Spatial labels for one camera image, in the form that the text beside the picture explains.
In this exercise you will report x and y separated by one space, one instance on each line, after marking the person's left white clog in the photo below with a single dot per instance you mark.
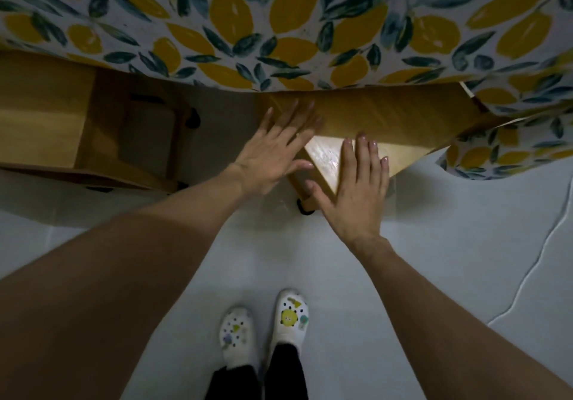
237 337

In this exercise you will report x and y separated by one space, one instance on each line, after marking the wooden table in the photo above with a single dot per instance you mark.
474 131

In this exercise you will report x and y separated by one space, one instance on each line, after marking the light wooden stool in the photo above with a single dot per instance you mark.
324 158
40 122

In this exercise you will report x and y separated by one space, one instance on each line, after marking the person's white clog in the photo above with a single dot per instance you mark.
237 337
290 319

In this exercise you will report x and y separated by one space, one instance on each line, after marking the person's left forearm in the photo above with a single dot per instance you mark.
112 301

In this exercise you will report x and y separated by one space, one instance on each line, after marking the person's black trousers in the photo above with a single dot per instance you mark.
286 377

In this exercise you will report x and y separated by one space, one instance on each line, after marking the person's right hand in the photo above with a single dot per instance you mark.
358 203

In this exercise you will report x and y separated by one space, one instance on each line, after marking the person's left hand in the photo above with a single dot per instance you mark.
273 158

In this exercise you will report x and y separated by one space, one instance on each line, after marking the lemon print tablecloth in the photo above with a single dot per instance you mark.
286 10

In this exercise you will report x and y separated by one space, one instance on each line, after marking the person's right white clog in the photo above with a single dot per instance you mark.
290 319

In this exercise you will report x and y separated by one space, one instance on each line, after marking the person's right forearm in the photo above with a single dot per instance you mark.
447 332

